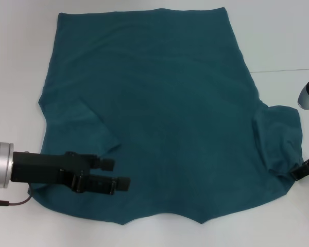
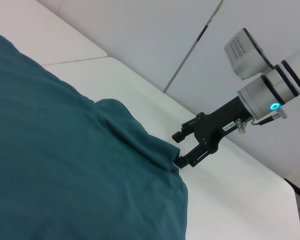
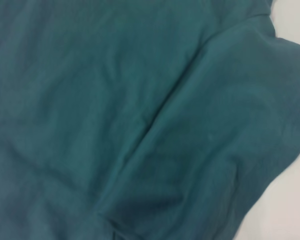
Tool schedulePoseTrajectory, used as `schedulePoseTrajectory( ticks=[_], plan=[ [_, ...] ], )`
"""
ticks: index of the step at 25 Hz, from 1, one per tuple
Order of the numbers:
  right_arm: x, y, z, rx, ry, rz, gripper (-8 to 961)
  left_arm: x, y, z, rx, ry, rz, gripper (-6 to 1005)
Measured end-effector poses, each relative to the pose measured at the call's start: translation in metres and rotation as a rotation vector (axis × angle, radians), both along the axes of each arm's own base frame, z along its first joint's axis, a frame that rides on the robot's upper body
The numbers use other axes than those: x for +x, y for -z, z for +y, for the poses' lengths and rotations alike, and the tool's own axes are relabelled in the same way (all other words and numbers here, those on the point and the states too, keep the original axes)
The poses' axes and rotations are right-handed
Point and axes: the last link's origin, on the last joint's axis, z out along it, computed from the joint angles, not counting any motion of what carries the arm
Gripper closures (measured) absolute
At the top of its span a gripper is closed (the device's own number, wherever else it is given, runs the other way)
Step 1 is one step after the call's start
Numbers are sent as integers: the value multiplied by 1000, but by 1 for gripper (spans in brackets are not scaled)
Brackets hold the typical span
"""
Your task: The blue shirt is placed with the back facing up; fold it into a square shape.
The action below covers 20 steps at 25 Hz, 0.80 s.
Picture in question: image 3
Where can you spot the blue shirt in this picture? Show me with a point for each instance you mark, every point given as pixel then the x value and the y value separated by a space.
pixel 115 112

